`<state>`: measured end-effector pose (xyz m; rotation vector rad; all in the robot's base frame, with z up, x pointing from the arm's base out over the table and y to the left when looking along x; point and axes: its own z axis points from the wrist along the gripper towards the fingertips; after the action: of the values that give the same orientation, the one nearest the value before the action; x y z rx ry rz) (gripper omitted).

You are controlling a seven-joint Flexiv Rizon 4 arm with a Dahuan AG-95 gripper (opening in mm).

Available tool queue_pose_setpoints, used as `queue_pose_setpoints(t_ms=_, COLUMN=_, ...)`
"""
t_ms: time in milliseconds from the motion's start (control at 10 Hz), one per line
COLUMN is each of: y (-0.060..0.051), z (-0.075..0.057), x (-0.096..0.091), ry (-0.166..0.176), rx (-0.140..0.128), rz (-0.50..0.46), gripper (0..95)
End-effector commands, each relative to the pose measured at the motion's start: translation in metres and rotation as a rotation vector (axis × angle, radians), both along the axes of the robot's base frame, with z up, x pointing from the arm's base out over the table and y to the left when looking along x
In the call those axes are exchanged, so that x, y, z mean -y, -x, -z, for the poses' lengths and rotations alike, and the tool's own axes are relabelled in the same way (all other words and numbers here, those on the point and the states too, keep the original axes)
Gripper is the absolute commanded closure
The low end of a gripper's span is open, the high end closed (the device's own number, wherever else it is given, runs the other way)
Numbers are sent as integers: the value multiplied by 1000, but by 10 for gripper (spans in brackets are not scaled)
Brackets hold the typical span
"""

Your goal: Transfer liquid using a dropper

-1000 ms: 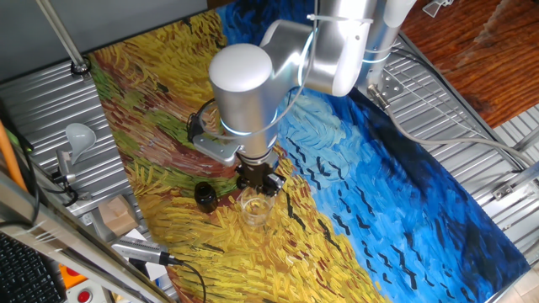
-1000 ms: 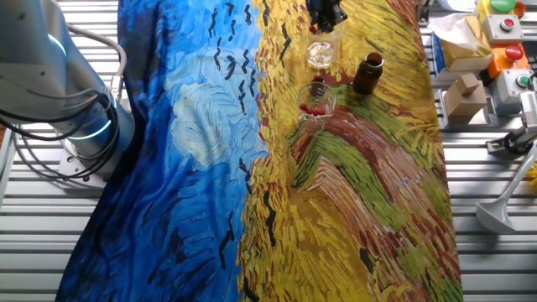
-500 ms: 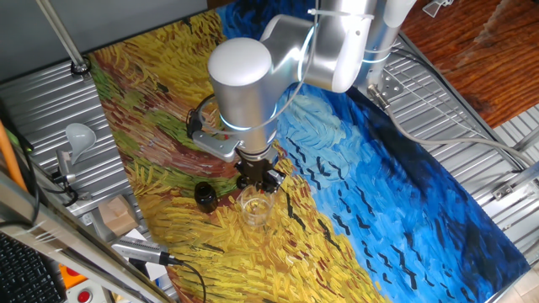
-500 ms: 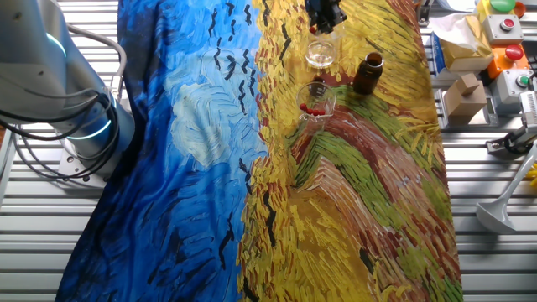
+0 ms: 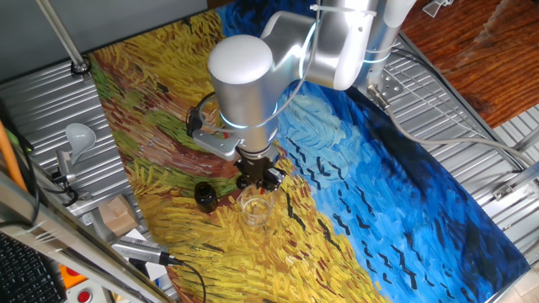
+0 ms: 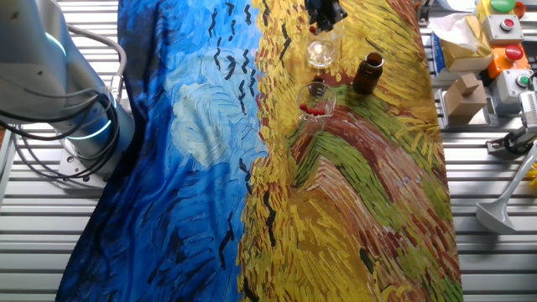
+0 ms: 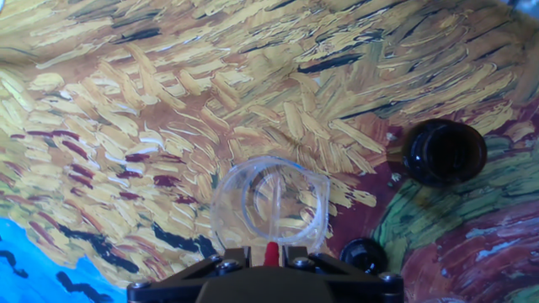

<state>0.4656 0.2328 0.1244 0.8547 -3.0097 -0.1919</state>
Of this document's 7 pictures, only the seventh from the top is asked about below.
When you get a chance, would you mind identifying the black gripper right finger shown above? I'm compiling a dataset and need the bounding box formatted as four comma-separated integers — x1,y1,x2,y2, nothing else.
280,246,405,303

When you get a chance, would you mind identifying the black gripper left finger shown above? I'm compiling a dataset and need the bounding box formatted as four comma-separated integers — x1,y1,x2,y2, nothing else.
125,246,253,303

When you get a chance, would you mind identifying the red bulb glass dropper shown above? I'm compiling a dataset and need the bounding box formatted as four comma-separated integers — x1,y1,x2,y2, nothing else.
263,180,282,268

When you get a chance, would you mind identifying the black bottle cap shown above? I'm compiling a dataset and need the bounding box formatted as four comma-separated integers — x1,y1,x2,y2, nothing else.
339,237,389,277

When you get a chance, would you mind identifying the clear glass beaker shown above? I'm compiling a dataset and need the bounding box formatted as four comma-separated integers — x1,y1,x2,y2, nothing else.
209,154,332,258

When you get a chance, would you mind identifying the amber glass bottle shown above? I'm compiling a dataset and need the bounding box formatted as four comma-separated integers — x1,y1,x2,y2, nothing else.
401,118,488,189

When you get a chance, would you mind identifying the painted wheatfield tablecloth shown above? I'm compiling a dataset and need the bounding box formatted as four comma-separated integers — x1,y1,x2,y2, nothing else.
0,0,539,303

